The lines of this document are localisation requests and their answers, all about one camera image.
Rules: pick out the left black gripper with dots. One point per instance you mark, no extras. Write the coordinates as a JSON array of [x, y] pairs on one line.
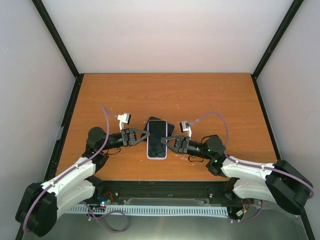
[[127, 136]]

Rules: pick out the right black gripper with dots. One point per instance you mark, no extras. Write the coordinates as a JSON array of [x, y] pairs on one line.
[[183, 142]]

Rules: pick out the white phone black screen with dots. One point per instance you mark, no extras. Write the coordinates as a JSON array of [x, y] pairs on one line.
[[157, 140]]

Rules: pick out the lavender phone case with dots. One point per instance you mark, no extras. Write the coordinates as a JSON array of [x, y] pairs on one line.
[[166, 130]]

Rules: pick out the blue smartphone black screen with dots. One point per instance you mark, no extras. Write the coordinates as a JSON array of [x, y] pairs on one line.
[[170, 128]]

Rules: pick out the dark blue phone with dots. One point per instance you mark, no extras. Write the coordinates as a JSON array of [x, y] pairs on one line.
[[152, 118]]

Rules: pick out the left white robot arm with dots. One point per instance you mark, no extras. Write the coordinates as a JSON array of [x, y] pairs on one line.
[[42, 204]]

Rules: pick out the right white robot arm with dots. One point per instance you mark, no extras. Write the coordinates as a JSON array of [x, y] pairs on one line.
[[278, 182]]

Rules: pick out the left controller board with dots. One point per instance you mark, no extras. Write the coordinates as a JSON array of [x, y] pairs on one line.
[[107, 198]]

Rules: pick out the right controller wiring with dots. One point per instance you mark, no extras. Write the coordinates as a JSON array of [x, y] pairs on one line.
[[243, 208]]

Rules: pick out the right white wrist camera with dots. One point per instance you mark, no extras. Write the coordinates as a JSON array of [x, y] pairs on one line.
[[185, 127]]

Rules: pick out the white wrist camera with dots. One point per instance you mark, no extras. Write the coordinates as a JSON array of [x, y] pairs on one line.
[[124, 119], [185, 127]]

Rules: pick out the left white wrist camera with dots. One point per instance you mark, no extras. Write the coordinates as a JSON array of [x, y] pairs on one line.
[[124, 119]]

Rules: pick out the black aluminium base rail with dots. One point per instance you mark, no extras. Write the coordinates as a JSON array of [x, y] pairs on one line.
[[216, 191]]

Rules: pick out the light blue cable duct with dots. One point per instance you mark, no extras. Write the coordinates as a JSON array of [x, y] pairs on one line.
[[161, 211]]

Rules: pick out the left black table rail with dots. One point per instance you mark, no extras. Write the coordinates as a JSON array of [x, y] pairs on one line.
[[63, 131]]

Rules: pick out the black table rail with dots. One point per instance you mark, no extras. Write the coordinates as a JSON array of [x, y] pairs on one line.
[[63, 131], [266, 118]]

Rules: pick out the right black table rail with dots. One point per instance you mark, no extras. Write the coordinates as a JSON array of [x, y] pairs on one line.
[[266, 118]]

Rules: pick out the left black frame post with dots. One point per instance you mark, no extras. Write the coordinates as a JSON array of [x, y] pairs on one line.
[[47, 20]]

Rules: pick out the black frame post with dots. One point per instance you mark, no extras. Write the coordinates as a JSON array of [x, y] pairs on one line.
[[279, 33], [47, 20]]

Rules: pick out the right black frame post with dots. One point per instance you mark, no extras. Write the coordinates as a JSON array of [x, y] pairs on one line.
[[279, 33]]

